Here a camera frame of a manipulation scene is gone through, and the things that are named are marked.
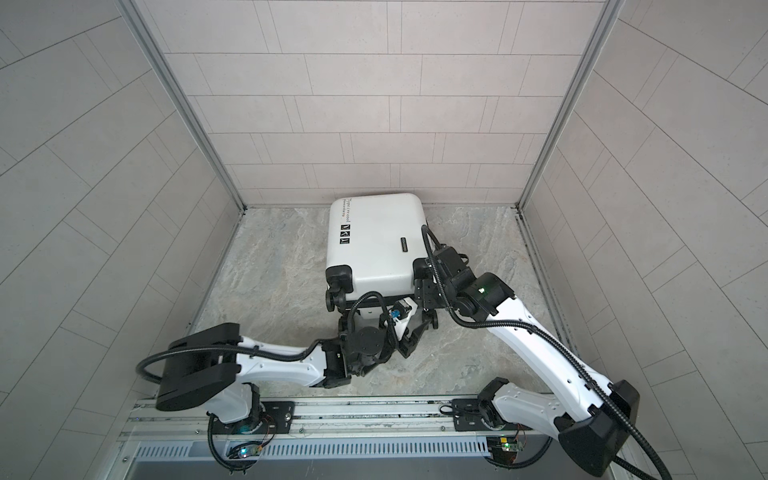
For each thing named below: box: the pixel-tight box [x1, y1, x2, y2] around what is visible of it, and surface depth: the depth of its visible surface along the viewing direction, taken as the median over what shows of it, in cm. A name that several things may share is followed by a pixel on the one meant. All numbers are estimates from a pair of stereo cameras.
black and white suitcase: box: [325, 193, 427, 312], surface depth 81 cm
